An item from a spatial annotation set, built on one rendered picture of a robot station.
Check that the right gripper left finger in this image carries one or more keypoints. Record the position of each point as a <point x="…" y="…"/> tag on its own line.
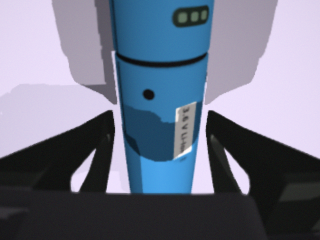
<point x="51" y="163"/>

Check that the blue electric screwdriver barrel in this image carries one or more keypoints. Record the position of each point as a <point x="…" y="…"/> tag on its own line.
<point x="161" y="57"/>

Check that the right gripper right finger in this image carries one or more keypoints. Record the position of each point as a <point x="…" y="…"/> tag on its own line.
<point x="283" y="181"/>

